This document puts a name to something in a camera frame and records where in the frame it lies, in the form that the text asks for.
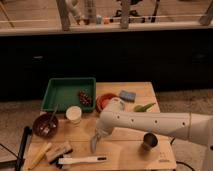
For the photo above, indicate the brown pine cone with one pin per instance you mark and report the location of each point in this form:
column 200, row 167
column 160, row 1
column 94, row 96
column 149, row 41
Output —
column 84, row 98

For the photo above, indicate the dark metal cup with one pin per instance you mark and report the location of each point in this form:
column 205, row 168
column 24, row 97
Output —
column 149, row 141

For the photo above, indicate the green plastic tray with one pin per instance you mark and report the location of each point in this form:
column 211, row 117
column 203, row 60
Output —
column 64, row 93

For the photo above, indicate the orange bowl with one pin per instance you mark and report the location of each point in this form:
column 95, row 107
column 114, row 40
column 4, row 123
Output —
column 103, row 100

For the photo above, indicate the wooden brush block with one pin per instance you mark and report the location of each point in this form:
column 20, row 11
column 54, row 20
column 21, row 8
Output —
column 57, row 151

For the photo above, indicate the yellow wooden stick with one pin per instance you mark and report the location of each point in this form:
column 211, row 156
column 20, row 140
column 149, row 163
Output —
column 40, row 155

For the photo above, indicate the green vegetable toy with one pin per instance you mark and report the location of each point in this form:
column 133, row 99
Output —
column 140, row 108

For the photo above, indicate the metal spoon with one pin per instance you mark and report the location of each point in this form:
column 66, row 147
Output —
column 47, row 127

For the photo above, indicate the dark brown bowl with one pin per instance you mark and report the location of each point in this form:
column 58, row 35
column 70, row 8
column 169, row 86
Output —
column 39, row 124

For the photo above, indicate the white handled brush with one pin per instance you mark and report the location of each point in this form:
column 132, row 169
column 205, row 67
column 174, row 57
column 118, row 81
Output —
column 90, row 159

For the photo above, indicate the black bar beside table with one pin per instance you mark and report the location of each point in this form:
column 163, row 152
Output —
column 20, row 160

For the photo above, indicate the white paper cup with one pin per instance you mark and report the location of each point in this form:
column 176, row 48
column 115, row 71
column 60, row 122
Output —
column 74, row 114

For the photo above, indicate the black low cabinet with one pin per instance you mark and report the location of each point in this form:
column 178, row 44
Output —
column 169, row 59

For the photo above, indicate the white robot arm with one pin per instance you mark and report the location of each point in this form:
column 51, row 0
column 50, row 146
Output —
column 196, row 128

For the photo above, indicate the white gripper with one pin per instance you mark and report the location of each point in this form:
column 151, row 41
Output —
column 102, row 130

